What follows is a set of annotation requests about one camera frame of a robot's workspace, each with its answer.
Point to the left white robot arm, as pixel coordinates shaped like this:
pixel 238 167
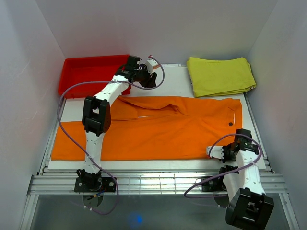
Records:
pixel 97 112

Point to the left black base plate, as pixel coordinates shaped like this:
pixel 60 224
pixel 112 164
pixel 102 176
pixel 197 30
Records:
pixel 105 184

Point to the red plastic tray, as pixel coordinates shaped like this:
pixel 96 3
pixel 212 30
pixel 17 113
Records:
pixel 87 69

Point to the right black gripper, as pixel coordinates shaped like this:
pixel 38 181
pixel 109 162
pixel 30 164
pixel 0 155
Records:
pixel 226 159

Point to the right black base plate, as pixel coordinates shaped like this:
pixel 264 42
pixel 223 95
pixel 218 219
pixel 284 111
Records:
pixel 215 185

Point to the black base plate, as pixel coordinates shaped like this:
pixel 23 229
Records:
pixel 105 184
pixel 215 185

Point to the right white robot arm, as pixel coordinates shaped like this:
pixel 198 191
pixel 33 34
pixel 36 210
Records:
pixel 249 207

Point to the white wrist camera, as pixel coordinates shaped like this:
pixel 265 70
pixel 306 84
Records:
pixel 151 65
pixel 216 152

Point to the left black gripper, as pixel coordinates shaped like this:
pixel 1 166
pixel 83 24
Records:
pixel 149 83

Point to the folded yellow trousers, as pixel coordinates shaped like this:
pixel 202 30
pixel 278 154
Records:
pixel 220 77

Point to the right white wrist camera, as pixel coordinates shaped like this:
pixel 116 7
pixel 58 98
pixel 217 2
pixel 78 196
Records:
pixel 216 152

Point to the orange trousers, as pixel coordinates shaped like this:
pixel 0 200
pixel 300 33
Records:
pixel 168 127

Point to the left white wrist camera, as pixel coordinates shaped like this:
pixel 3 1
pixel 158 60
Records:
pixel 151 65

